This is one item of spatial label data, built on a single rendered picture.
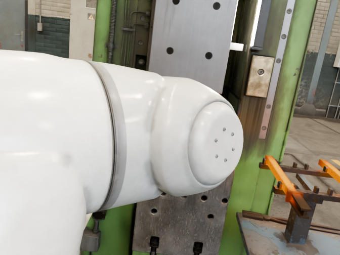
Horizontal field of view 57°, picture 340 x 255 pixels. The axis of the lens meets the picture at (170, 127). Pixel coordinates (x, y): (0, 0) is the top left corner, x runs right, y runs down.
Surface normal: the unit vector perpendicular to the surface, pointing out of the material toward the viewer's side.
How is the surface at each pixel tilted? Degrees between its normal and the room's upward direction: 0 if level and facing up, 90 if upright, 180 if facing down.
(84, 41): 90
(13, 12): 90
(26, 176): 68
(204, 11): 90
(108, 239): 90
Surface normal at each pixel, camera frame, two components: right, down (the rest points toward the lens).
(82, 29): 0.02, 0.28
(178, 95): 0.04, -0.67
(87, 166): 0.67, 0.22
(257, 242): 0.12, -0.95
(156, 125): -0.71, -0.25
